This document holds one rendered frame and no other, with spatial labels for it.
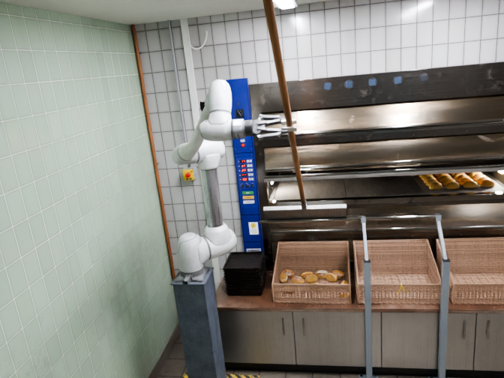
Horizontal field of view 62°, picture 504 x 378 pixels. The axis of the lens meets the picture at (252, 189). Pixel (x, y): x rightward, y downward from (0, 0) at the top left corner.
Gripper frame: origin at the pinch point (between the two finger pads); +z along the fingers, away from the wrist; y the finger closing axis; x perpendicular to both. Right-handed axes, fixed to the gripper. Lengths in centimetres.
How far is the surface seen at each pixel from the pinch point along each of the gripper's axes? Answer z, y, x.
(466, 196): 117, -21, -143
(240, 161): -49, -46, -119
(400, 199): 70, -21, -144
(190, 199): -94, -26, -141
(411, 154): 77, -46, -121
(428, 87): 88, -82, -91
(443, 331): 88, 74, -145
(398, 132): 68, -59, -111
